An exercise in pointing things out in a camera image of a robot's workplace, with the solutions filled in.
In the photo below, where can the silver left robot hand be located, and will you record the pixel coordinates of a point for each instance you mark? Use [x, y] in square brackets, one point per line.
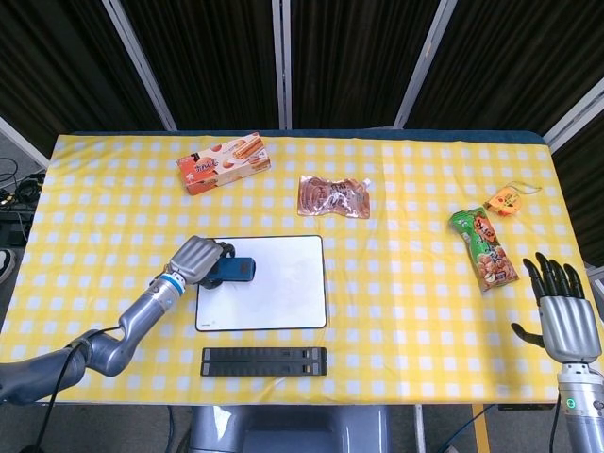
[196, 259]

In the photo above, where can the white board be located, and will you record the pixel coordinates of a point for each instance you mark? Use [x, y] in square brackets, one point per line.
[283, 292]

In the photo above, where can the white partition frame post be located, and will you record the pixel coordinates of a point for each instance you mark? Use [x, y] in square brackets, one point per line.
[282, 66]
[23, 141]
[139, 66]
[573, 113]
[424, 61]

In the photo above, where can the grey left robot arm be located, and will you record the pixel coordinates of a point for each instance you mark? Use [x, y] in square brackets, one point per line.
[108, 349]

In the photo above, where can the green snack bag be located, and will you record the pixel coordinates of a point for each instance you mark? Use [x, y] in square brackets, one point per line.
[486, 255]

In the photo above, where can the orange biscuit box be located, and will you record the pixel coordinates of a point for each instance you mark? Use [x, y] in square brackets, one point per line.
[222, 165]

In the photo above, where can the small orange snack packet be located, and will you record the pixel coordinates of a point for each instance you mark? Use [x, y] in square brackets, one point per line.
[507, 200]

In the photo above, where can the black and white shoe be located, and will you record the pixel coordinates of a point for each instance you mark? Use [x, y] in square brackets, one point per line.
[6, 265]

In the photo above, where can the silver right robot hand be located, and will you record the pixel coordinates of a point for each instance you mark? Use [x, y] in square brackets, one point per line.
[566, 325]

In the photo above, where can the brown spouted food pouch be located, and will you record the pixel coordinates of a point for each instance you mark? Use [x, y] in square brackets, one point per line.
[330, 196]

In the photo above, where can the dark ribbed partition panel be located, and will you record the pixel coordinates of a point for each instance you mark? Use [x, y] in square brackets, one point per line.
[52, 61]
[519, 61]
[358, 61]
[207, 61]

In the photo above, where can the blue whiteboard eraser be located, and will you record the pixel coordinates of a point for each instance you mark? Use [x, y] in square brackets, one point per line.
[239, 270]

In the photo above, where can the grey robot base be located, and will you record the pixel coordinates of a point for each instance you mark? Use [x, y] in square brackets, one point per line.
[288, 429]

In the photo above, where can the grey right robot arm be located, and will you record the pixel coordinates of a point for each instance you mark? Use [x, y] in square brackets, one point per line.
[582, 406]

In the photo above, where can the yellow white checkered tablecloth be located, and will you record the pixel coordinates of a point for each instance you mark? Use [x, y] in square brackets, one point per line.
[401, 283]

